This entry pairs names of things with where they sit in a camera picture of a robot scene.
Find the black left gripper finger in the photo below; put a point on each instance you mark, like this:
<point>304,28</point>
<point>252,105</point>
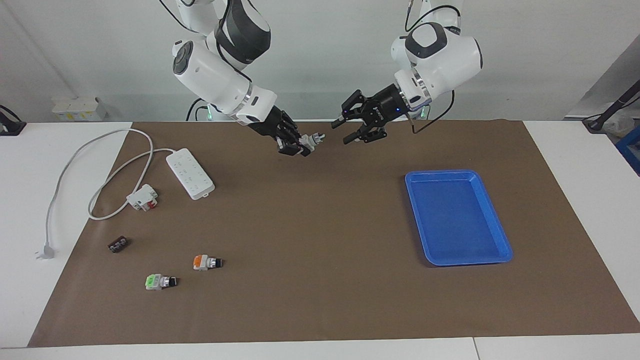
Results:
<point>372,132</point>
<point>357,107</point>

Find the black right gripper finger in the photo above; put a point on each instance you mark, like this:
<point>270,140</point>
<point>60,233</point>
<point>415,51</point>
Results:
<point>292,149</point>
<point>292,127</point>

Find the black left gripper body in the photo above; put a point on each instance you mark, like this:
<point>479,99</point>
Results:
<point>390,106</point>

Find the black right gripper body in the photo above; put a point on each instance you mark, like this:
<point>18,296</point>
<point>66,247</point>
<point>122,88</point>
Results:
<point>267,124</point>

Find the white green selector switch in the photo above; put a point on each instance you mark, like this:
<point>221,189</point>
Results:
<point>311,141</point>

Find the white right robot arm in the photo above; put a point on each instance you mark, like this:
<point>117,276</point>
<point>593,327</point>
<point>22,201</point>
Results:
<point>210,70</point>

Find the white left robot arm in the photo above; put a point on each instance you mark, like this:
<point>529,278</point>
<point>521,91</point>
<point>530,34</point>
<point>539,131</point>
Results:
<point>445,55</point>

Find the white power strip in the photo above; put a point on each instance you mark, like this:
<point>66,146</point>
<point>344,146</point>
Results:
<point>190,175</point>

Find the blue plastic tray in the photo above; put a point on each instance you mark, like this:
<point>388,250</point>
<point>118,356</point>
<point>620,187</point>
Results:
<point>455,220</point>

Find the brown table mat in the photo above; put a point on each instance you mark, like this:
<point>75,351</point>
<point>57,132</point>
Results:
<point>320,280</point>

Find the white red circuit breaker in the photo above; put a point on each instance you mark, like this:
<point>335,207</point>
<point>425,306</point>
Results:
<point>141,197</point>

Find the small dark terminal block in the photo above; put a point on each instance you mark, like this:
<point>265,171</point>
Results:
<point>118,245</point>

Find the white background box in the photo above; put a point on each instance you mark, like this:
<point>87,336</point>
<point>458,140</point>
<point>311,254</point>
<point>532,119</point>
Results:
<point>75,109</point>

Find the black stand pole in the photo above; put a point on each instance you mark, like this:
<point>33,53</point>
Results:
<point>612,107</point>

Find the blue crate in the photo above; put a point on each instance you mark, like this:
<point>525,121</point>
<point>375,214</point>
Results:
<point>631,150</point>

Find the black clamp base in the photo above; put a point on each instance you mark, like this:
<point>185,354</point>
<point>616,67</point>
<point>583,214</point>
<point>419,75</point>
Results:
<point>10,127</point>

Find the orange white push-button switch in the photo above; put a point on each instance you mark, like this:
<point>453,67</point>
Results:
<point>202,262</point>

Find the green switch with black knob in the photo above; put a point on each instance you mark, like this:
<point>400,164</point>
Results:
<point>155,282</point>

